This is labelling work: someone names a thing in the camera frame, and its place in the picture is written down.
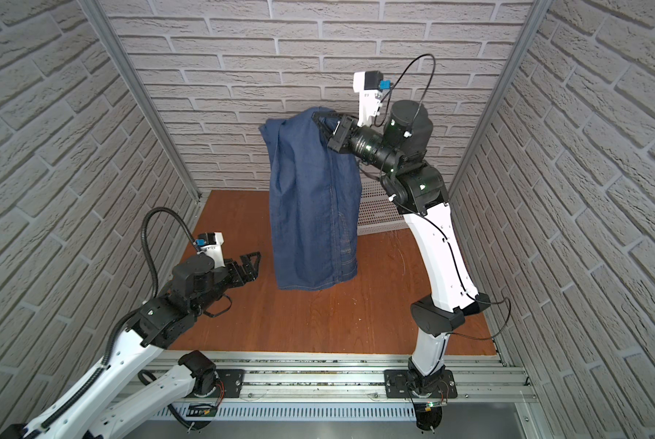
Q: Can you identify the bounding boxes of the left aluminium corner post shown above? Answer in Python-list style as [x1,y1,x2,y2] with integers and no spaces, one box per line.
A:
[79,0,202,202]

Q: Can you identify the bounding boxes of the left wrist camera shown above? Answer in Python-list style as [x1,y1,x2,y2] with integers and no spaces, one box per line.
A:
[195,232,225,268]

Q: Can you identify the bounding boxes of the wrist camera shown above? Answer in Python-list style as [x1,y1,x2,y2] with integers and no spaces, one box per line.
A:
[353,71,391,127]
[195,232,225,268]

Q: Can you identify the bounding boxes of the right thin black cable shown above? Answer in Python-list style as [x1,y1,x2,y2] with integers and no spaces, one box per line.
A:
[373,53,512,341]

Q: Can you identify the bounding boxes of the white plastic laundry basket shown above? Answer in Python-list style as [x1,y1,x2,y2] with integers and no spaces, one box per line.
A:
[358,176,408,236]

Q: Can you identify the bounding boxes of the aluminium corner post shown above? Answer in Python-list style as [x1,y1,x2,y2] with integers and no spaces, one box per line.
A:
[448,0,553,196]
[79,0,202,202]

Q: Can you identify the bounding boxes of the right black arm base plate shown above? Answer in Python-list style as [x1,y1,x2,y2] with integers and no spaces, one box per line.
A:
[383,368,458,401]

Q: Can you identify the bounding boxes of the right aluminium corner post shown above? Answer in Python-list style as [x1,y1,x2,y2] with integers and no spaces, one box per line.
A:
[448,0,553,196]

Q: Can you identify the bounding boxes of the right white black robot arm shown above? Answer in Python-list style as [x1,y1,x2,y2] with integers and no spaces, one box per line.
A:
[312,100,491,396]

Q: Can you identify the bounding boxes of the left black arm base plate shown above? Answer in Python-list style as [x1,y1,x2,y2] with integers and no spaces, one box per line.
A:
[186,369,245,400]

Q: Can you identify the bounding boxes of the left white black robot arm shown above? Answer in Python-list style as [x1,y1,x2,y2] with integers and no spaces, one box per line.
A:
[1,252,261,438]

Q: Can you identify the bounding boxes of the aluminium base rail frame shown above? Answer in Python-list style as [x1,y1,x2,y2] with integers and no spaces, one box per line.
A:
[175,351,538,421]

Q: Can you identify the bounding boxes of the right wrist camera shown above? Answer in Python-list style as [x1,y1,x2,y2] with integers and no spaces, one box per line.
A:
[353,71,391,127]

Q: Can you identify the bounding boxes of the dark blue denim trousers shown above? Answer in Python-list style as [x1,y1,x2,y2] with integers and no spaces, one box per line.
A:
[260,107,362,291]

